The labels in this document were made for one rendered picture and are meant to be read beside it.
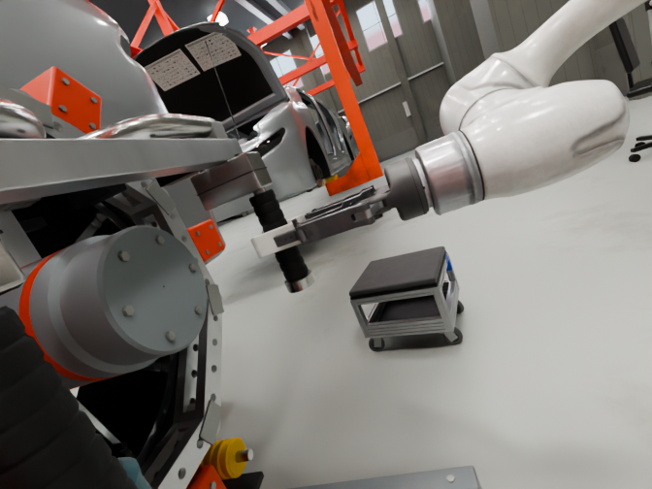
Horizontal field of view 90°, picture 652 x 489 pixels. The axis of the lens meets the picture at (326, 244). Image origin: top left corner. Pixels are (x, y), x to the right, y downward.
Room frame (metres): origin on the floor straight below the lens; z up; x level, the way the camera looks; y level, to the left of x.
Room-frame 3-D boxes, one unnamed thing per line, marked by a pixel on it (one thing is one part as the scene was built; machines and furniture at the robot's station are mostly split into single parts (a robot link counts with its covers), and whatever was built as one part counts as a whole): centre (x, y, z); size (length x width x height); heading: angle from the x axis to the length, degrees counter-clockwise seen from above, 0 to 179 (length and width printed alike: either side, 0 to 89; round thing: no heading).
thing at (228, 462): (0.50, 0.39, 0.51); 0.29 x 0.06 x 0.06; 74
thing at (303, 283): (0.46, 0.06, 0.83); 0.04 x 0.04 x 0.16
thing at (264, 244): (0.44, 0.06, 0.83); 0.07 x 0.01 x 0.03; 75
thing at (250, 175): (0.47, 0.09, 0.93); 0.09 x 0.05 x 0.05; 74
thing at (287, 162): (5.28, 0.15, 1.49); 4.95 x 1.86 x 1.59; 164
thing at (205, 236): (0.66, 0.25, 0.85); 0.09 x 0.08 x 0.07; 164
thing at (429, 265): (1.41, -0.27, 0.17); 0.43 x 0.36 x 0.34; 58
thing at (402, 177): (0.42, -0.10, 0.83); 0.09 x 0.08 x 0.07; 74
